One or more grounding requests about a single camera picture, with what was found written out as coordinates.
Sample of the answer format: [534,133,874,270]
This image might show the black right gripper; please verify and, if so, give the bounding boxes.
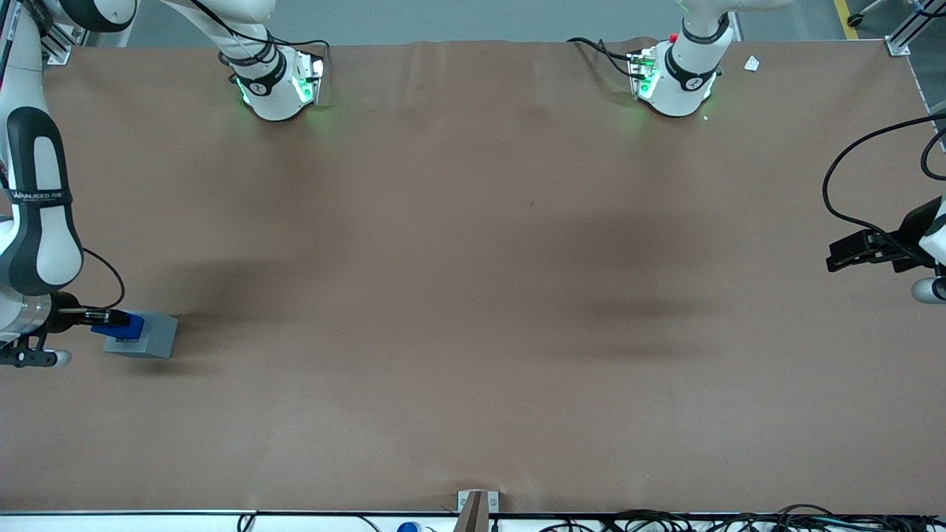
[50,292,133,335]

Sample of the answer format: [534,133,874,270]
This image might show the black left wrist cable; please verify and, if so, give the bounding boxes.
[822,113,946,256]

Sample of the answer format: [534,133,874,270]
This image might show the tangled black cable bundle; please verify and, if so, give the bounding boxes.
[538,505,946,532]

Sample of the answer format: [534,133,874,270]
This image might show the black caster wheel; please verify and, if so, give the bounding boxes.
[846,0,889,29]

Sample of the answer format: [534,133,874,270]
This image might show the brown camera post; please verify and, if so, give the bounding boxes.
[454,491,489,532]

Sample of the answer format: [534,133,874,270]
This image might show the blue plastic part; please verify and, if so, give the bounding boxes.
[90,311,146,342]

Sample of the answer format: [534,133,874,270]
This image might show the gray metal bracket plate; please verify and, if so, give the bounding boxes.
[457,490,500,514]

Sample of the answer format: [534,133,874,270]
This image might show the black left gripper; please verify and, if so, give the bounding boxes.
[826,196,946,274]

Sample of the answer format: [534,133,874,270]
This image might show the black looped cable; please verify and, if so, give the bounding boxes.
[920,127,946,182]

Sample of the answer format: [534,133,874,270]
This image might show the brown table mat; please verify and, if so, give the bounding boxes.
[0,37,946,515]

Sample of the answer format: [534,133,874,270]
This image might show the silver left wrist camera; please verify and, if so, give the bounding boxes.
[911,276,946,305]

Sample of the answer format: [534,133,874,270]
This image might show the aluminium frame profile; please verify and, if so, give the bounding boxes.
[41,22,75,66]
[885,0,946,57]

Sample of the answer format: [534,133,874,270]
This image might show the black right base cable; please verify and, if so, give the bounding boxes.
[218,0,331,69]

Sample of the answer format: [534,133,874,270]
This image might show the black left base cable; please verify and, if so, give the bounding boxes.
[567,37,645,79]

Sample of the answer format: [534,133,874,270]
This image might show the black base cable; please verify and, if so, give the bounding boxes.
[218,0,331,69]
[567,37,645,79]

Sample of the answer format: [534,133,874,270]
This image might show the gray square base block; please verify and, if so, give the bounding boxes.
[102,310,180,360]

